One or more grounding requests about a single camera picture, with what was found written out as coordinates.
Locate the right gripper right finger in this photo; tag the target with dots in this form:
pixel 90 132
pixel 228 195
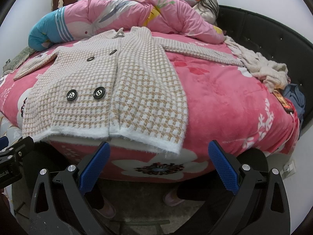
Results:
pixel 259 205

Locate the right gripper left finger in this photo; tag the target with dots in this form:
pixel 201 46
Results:
pixel 58 205

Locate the beige white houndstooth coat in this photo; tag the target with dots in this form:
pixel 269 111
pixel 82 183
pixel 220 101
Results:
pixel 113 85

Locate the grey patterned mat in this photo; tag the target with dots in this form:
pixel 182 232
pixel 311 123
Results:
pixel 18 60

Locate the pink slipper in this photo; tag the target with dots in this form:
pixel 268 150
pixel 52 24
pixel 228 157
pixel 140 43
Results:
pixel 171 199

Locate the pink floral bed blanket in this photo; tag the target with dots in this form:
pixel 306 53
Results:
pixel 225 103

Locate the orange patterned package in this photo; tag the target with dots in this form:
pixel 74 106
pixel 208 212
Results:
pixel 287 107

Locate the blue cloth at bed edge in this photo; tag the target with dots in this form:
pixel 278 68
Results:
pixel 293 93

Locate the cream knitted garment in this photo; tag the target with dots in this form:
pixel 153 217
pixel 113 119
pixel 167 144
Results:
pixel 272 74

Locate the black tufted headboard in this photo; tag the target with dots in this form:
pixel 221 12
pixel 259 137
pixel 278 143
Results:
pixel 276 42

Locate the woman with long black hair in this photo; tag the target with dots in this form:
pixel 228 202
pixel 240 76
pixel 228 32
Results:
pixel 208 10

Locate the pink and blue duvet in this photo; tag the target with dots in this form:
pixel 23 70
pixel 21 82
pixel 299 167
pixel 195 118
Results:
pixel 87 18

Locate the white wall socket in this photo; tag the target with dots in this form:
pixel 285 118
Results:
pixel 289 169

